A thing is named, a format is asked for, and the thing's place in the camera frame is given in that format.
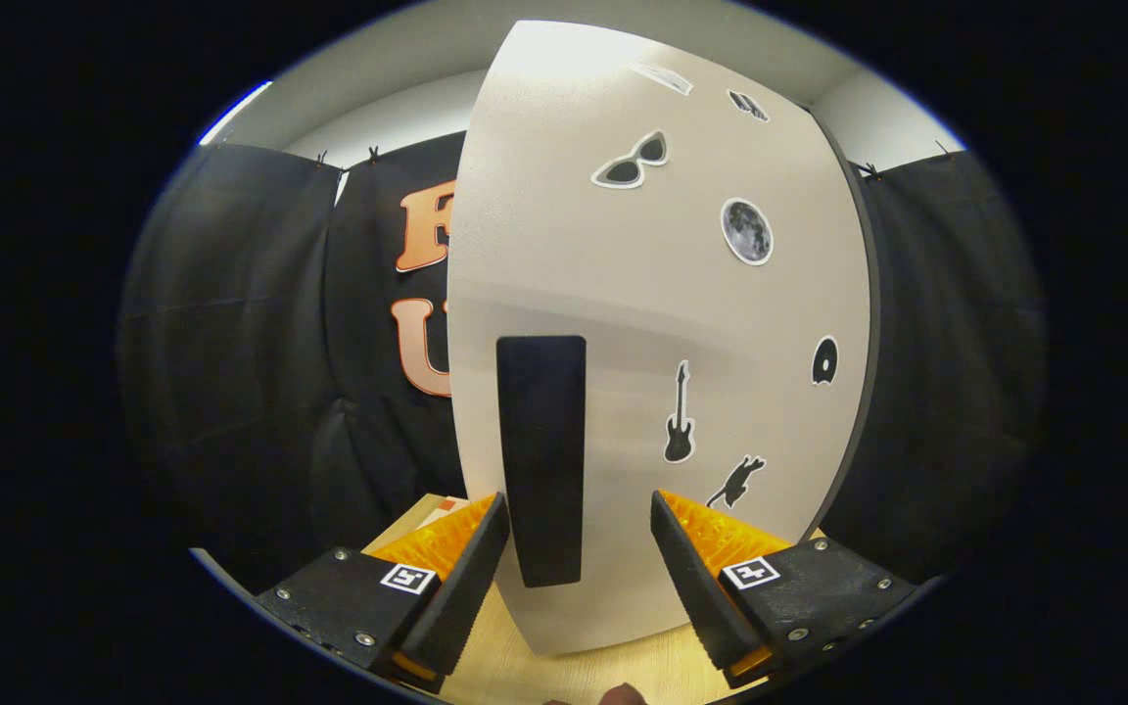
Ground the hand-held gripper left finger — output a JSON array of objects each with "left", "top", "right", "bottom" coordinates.
[{"left": 254, "top": 492, "right": 512, "bottom": 694}]

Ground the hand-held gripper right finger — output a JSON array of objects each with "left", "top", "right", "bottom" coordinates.
[{"left": 649, "top": 488, "right": 919, "bottom": 684}]

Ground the black door handle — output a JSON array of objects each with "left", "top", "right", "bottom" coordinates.
[{"left": 495, "top": 335, "right": 588, "bottom": 588}]

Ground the beige shoe cabinet door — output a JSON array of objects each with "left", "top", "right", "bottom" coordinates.
[{"left": 446, "top": 20, "right": 873, "bottom": 655}]

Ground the black backdrop cloth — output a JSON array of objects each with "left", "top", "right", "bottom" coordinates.
[{"left": 118, "top": 132, "right": 1045, "bottom": 588}]

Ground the narrow ceiling light panel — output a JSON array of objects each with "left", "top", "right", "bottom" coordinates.
[{"left": 197, "top": 80, "right": 273, "bottom": 146}]

